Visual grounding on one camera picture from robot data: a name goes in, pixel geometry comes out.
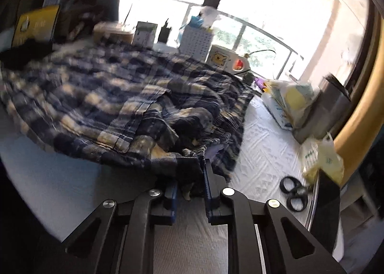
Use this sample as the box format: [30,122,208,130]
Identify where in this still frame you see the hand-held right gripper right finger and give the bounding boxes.
[202,157,348,274]

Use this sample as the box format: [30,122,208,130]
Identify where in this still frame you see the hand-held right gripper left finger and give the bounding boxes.
[61,180,180,274]

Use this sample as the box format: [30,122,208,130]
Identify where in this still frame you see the plaid flannel shirt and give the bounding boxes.
[0,39,255,203]

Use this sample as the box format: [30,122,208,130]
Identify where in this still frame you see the white embossed table cover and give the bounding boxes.
[0,46,318,274]

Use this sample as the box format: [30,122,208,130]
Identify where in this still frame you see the black scissors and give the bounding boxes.
[280,176,309,211]

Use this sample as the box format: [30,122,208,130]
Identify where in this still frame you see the black flat device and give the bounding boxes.
[309,169,342,253]

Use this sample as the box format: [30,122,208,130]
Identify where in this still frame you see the pale yellow plastic bag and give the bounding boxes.
[301,133,344,185]

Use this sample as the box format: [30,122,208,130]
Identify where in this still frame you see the plastic bag with yellow contents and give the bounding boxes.
[261,79,321,129]

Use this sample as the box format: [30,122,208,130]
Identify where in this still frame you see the red and white object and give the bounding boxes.
[232,58,251,72]

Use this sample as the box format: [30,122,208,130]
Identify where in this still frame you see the white mug with bear print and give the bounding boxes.
[208,45,233,68]

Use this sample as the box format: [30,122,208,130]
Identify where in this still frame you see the white perforated basket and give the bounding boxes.
[179,25,213,60]

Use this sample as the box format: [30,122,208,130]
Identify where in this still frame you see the grey metal bin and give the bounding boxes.
[294,75,351,143]

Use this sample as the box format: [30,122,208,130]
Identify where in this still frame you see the dark upright object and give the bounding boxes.
[158,19,172,43]

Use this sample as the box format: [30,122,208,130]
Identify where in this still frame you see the balcony railing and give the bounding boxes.
[172,0,303,80]

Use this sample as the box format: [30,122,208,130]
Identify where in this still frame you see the green and white milk carton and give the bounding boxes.
[133,21,158,47]

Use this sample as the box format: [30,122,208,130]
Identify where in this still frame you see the white crumpled tissue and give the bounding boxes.
[198,6,222,27]

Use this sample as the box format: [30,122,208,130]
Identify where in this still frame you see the yellow curtain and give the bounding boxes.
[333,1,384,173]

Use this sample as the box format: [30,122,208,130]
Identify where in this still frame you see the beige lunch box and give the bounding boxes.
[92,22,136,44]

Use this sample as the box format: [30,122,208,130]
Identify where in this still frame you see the tablet with yellow screen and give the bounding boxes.
[12,4,60,50]

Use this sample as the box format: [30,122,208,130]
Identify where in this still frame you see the black cable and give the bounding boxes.
[232,49,278,81]

